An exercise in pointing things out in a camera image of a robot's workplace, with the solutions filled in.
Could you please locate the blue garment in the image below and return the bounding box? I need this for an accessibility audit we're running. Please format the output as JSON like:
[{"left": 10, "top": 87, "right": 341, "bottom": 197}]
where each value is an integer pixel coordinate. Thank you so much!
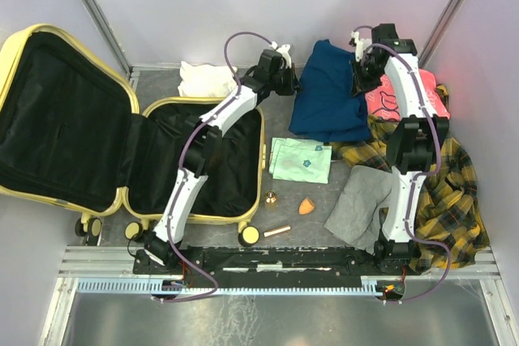
[{"left": 289, "top": 40, "right": 371, "bottom": 143}]

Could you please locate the mint green flowered cloth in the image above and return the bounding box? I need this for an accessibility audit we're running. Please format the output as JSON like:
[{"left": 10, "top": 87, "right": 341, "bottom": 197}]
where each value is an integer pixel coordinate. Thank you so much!
[{"left": 268, "top": 138, "right": 332, "bottom": 184}]

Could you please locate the white garment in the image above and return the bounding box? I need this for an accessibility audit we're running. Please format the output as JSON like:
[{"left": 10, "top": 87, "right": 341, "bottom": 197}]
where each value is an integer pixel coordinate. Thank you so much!
[{"left": 178, "top": 61, "right": 237, "bottom": 98}]

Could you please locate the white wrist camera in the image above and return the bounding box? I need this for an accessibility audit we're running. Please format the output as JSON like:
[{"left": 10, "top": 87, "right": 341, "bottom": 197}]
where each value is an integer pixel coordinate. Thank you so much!
[
  {"left": 270, "top": 41, "right": 292, "bottom": 68},
  {"left": 350, "top": 30, "right": 372, "bottom": 62}
]

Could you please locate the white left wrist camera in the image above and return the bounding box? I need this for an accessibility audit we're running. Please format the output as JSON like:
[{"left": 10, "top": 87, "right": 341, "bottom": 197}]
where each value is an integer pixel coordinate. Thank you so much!
[{"left": 270, "top": 41, "right": 292, "bottom": 68}]

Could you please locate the grey garment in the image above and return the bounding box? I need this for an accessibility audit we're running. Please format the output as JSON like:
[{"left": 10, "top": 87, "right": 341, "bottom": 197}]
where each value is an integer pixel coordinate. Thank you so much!
[{"left": 324, "top": 165, "right": 392, "bottom": 254}]

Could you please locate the rose gold lipstick tube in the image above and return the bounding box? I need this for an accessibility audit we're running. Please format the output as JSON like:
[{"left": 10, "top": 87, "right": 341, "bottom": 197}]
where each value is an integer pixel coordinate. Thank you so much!
[{"left": 264, "top": 225, "right": 291, "bottom": 237}]

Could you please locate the pink printed garment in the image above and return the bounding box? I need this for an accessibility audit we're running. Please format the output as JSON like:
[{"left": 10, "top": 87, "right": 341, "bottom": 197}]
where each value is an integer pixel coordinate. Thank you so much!
[{"left": 363, "top": 68, "right": 452, "bottom": 122}]

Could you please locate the aluminium frame post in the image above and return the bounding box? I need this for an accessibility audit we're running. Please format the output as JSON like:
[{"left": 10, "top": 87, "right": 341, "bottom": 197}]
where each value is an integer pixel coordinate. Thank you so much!
[
  {"left": 81, "top": 0, "right": 132, "bottom": 77},
  {"left": 418, "top": 0, "right": 465, "bottom": 68}
]

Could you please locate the orange makeup sponge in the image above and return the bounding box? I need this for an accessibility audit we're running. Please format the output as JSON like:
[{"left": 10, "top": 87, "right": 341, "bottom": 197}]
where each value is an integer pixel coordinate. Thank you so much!
[{"left": 298, "top": 198, "right": 315, "bottom": 216}]

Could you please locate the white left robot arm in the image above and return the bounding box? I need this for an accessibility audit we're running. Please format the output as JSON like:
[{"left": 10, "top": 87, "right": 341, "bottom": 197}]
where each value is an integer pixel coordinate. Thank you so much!
[{"left": 144, "top": 44, "right": 301, "bottom": 273}]

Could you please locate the blue slotted cable duct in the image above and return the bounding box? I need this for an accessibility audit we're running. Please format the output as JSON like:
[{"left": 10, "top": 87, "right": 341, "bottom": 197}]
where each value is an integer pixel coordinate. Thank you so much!
[{"left": 76, "top": 277, "right": 401, "bottom": 298}]

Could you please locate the yellow open suitcase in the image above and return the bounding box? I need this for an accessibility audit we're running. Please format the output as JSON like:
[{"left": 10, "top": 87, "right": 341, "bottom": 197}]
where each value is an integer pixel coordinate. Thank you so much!
[{"left": 0, "top": 23, "right": 267, "bottom": 248}]

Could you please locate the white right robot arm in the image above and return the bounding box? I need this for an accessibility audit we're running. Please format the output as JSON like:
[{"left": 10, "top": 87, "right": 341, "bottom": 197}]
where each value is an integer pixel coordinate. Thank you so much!
[{"left": 350, "top": 23, "right": 449, "bottom": 274}]

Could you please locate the right aluminium frame post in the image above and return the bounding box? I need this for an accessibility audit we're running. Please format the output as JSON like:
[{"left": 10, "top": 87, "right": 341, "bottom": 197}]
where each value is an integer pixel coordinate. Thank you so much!
[{"left": 418, "top": 0, "right": 465, "bottom": 68}]

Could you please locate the yellow plaid shirt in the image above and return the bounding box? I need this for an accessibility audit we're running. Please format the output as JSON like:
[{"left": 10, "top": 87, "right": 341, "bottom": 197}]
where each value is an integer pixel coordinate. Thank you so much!
[{"left": 330, "top": 84, "right": 491, "bottom": 274}]

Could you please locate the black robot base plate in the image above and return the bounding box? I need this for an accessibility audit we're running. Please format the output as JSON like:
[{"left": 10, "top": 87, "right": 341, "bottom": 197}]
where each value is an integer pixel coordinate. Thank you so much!
[{"left": 133, "top": 245, "right": 410, "bottom": 291}]

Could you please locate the left aluminium frame post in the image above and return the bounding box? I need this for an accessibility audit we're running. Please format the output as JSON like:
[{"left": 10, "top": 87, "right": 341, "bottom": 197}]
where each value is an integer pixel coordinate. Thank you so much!
[{"left": 81, "top": 0, "right": 132, "bottom": 77}]

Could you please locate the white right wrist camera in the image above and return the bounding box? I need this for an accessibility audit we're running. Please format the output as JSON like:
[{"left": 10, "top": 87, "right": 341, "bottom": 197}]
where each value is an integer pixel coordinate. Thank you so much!
[{"left": 350, "top": 30, "right": 372, "bottom": 62}]

